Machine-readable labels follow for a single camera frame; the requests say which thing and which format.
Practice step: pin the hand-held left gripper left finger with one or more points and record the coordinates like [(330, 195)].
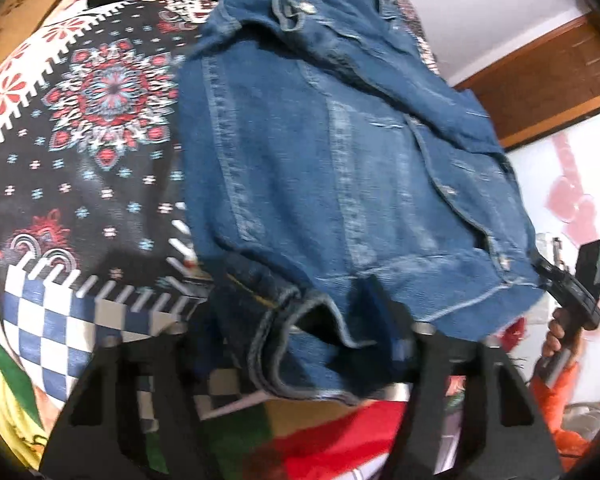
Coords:
[(130, 375)]

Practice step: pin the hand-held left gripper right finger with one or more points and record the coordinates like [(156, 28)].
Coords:
[(430, 385)]

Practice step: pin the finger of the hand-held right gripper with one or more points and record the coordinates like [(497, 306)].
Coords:
[(550, 273)]

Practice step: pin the blue denim jacket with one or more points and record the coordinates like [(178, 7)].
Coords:
[(330, 160)]

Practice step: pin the person's right forearm orange sleeve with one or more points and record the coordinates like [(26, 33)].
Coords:
[(560, 400)]

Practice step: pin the person's right hand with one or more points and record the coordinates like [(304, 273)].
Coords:
[(555, 334)]

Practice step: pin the patchwork printed blanket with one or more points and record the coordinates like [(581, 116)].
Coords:
[(105, 110)]

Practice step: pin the wooden folding lap table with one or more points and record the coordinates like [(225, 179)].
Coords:
[(15, 25)]

